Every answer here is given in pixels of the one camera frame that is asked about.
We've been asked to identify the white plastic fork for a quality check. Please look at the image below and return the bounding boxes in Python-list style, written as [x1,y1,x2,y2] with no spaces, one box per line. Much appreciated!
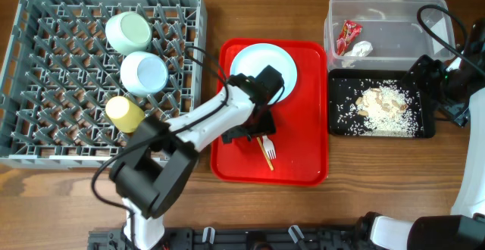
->
[262,136,276,160]

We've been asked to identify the wooden chopstick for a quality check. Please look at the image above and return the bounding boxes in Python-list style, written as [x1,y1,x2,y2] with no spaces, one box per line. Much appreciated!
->
[256,137,274,171]

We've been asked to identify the rice and food scraps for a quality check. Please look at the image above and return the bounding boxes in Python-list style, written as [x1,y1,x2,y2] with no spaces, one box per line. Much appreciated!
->
[335,79,421,137]

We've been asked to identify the large light blue plate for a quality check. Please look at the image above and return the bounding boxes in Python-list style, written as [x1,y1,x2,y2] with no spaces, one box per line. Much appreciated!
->
[230,43,298,104]

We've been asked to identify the white napkin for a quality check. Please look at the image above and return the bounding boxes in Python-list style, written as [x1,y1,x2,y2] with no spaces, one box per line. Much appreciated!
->
[342,41,373,68]

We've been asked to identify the red snack wrapper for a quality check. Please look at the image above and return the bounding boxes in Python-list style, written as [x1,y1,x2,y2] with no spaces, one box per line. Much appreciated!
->
[336,20,363,55]

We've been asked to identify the small light blue bowl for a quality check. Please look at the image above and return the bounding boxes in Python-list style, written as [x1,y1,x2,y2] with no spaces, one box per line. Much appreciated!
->
[120,52,168,97]

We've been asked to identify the yellow plastic cup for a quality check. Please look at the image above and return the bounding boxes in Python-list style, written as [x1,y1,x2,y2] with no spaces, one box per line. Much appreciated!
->
[105,96,145,133]

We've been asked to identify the green saucer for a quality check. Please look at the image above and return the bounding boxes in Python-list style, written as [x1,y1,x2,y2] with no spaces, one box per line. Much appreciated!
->
[105,11,152,55]

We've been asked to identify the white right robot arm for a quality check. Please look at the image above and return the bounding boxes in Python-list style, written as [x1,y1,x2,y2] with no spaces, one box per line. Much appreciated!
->
[352,53,484,249]

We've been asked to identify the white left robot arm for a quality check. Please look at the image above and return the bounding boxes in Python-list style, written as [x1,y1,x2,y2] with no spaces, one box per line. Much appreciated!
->
[109,72,284,249]

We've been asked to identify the black waste tray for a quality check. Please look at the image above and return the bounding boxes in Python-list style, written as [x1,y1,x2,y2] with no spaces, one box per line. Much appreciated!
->
[327,68,437,139]

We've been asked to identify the grey dishwasher rack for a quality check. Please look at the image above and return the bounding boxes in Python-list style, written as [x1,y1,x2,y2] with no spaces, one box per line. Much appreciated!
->
[1,0,207,169]

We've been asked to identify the red plastic tray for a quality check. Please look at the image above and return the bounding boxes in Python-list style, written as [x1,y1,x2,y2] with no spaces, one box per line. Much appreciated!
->
[211,39,329,186]

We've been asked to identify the clear plastic bin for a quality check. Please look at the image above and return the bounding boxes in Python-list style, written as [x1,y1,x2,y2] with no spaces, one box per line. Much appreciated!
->
[324,0,454,70]

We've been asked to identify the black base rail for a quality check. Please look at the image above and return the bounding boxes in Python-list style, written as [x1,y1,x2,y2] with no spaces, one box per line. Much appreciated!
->
[87,225,380,250]

